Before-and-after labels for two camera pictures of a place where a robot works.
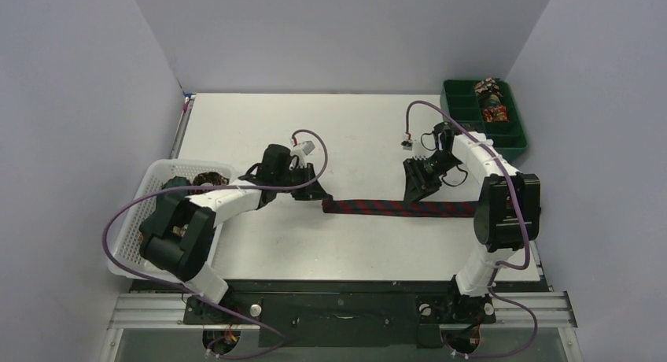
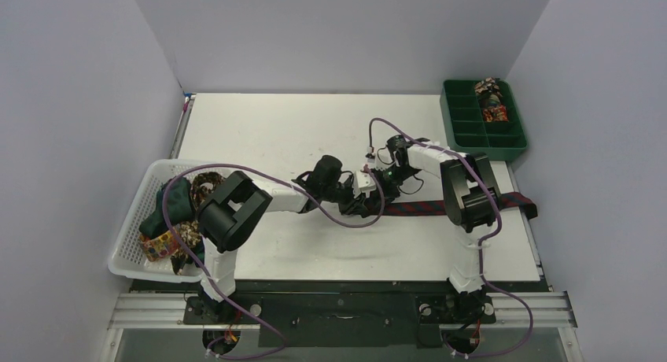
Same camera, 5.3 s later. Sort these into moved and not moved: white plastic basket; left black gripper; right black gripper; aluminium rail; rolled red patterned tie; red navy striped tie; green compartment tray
Moved: left black gripper; right black gripper; red navy striped tie
Not moved: rolled red patterned tie; aluminium rail; green compartment tray; white plastic basket
